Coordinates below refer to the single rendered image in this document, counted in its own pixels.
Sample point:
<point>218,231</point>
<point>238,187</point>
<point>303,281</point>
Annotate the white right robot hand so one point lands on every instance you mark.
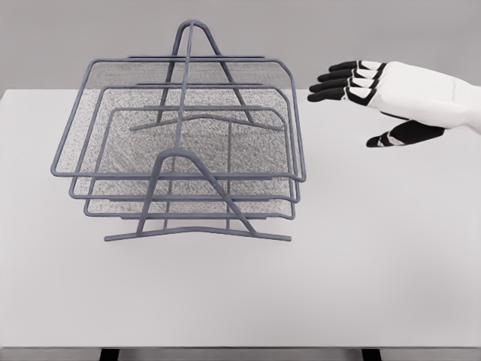
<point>413,94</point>

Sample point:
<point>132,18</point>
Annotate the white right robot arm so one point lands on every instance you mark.
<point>472,105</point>

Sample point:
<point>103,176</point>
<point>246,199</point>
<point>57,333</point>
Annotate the grey mesh folder tray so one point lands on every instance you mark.
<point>255,209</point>
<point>86,131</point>
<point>124,196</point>

